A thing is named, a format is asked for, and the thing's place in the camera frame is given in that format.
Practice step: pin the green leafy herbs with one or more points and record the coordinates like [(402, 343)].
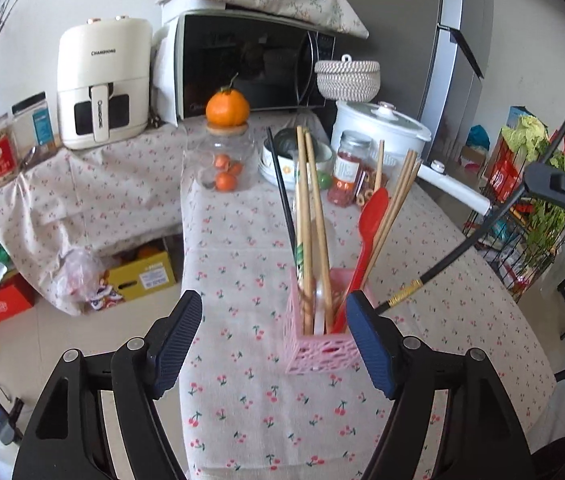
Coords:
[(547, 220)]

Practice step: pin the jar of dried slices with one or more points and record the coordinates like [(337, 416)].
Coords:
[(370, 180)]

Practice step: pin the yellow cardboard box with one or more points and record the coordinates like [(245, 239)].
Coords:
[(145, 275)]

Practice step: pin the white electric cooking pot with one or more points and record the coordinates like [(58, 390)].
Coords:
[(392, 122)]

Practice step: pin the black chopstick with gold band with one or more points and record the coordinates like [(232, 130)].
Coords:
[(442, 264)]

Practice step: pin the pink plastic utensil basket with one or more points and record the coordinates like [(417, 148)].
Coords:
[(322, 352)]

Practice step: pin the red box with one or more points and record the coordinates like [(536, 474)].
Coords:
[(2, 305)]

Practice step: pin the red printed bag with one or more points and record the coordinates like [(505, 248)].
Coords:
[(505, 177)]

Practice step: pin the cherry-print tablecloth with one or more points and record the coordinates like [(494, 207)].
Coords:
[(242, 240)]

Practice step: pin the cream air fryer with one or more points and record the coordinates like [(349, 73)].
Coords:
[(105, 70)]

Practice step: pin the blue plastic bag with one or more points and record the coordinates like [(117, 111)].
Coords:
[(478, 137)]

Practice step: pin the napa cabbage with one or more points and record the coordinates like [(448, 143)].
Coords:
[(525, 132)]

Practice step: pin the red plastic spoon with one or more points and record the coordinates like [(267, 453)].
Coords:
[(372, 220)]

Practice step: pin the jar of red berries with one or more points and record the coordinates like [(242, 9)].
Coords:
[(347, 170)]

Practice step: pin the white ceramic dish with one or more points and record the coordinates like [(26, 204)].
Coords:
[(268, 172)]

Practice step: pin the clear container with black lid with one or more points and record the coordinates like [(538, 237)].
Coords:
[(35, 125)]

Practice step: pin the clear plastic bag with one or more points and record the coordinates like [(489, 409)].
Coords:
[(80, 275)]

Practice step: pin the white flower-print bowl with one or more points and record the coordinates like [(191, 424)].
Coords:
[(325, 157)]

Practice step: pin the large orange with stem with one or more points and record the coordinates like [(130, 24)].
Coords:
[(227, 107)]

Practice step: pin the white plastic spoon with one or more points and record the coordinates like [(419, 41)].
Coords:
[(319, 310)]

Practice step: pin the glass jar with wooden lid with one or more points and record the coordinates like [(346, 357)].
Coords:
[(202, 160)]

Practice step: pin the black and silver microwave oven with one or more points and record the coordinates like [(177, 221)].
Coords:
[(242, 65)]

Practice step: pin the dark green pumpkin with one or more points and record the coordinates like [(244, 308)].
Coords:
[(286, 142)]

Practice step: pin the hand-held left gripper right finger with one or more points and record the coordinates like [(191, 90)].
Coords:
[(370, 347)]

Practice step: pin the blue box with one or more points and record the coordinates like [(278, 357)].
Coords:
[(515, 117)]

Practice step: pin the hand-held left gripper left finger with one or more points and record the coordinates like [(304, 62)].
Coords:
[(175, 342)]

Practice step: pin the grey refrigerator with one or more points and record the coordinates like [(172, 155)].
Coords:
[(387, 30)]

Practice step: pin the woven lidded basket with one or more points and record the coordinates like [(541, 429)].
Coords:
[(347, 80)]

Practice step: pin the small orange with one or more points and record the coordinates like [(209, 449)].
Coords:
[(235, 167), (226, 181), (221, 161)]

